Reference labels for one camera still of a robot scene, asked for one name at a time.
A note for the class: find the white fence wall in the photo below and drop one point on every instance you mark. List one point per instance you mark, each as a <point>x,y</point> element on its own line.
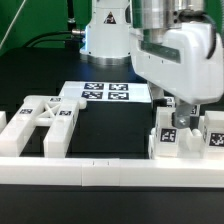
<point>112,172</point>
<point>3,121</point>

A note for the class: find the white marker base plate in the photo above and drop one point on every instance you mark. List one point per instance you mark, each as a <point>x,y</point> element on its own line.
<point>107,91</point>

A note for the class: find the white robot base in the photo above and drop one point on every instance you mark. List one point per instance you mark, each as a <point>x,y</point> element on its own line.
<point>107,33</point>

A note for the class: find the white chair backrest frame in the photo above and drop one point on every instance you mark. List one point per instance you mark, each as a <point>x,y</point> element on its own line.
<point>59,114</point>

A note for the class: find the white fence left wall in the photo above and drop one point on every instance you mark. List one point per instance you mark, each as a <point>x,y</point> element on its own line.
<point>3,121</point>

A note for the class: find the white fence front wall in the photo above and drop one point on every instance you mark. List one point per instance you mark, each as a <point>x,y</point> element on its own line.
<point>112,172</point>

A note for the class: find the white chair seat plate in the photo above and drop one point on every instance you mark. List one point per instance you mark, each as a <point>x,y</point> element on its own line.
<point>189,144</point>

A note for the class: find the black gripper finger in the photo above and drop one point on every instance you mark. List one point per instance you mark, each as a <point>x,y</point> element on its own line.
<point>181,115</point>
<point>156,94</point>

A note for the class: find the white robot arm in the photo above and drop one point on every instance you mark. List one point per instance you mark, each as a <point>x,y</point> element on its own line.
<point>175,46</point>

